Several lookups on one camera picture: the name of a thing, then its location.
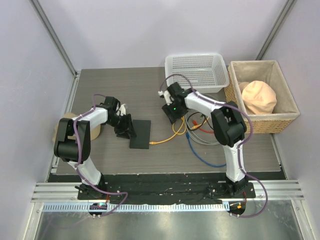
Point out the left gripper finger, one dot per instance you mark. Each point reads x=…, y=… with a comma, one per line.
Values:
x=126, y=134
x=130, y=128

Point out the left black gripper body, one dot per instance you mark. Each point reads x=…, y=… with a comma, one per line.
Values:
x=120, y=123

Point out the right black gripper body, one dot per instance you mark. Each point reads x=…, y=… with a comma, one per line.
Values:
x=173, y=112

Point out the black network switch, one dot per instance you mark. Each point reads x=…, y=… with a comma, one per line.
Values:
x=142, y=129

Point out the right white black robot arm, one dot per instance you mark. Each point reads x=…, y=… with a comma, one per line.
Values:
x=228, y=126

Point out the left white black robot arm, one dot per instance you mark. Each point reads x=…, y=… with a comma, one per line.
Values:
x=73, y=139

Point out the white plastic perforated basket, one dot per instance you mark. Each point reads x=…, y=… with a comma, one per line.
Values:
x=207, y=72

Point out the peach cloth hat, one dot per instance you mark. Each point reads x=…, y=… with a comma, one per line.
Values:
x=258, y=97

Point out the wicker basket with liner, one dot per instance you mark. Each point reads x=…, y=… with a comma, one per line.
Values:
x=268, y=71

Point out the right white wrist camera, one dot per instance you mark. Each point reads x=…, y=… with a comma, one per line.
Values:
x=166, y=96

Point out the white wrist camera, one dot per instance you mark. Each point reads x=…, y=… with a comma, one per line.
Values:
x=166, y=96
x=122, y=110

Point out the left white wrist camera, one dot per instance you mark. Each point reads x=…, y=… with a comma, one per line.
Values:
x=122, y=110

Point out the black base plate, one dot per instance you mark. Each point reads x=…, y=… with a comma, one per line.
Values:
x=164, y=182

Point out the aluminium rail frame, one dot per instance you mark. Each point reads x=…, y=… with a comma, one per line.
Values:
x=71, y=197

